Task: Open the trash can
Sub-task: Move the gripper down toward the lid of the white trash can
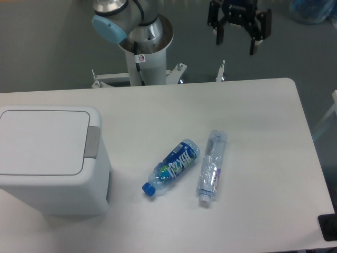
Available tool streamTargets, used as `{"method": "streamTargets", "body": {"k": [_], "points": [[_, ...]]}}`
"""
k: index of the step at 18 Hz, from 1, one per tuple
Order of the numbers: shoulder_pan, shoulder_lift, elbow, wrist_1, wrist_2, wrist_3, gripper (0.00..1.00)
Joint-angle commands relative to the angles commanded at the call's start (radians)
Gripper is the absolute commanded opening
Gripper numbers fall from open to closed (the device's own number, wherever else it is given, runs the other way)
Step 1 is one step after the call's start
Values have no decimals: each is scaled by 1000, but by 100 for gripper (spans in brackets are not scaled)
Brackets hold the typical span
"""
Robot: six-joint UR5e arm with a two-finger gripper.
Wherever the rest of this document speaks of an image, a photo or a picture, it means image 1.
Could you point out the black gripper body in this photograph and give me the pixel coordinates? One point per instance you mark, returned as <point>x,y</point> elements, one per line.
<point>240,13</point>

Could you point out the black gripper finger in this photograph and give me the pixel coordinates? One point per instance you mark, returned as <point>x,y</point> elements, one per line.
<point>260,29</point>
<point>213,21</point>

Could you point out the white plastic trash can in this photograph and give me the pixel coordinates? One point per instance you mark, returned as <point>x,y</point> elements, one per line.
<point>53,158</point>

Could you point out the blue plastic bag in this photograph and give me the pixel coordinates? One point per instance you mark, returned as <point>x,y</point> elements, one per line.
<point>311,12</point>

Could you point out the clear plastic water bottle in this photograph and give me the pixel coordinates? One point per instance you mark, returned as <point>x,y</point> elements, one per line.
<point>211,167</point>

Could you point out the blue label plastic bottle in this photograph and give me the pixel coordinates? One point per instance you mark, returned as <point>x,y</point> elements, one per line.
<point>172,166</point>

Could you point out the black table clamp device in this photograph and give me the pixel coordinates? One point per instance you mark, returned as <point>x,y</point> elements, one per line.
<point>328,226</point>

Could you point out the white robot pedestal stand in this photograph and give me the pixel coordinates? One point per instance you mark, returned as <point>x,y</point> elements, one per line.
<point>147,60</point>

